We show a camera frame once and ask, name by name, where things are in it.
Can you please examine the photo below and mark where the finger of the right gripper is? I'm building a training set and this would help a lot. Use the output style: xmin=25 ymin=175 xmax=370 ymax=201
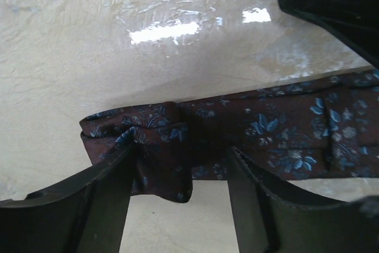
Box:
xmin=278 ymin=0 xmax=378 ymax=67

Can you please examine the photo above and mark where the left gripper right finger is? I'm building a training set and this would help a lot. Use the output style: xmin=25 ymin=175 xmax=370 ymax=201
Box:
xmin=227 ymin=148 xmax=378 ymax=253

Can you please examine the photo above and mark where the dark brown patterned tie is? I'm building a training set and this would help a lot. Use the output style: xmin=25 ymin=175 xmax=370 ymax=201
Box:
xmin=80 ymin=69 xmax=378 ymax=203

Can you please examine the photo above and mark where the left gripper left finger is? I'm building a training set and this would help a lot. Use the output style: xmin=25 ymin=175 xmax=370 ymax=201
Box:
xmin=1 ymin=145 xmax=136 ymax=252

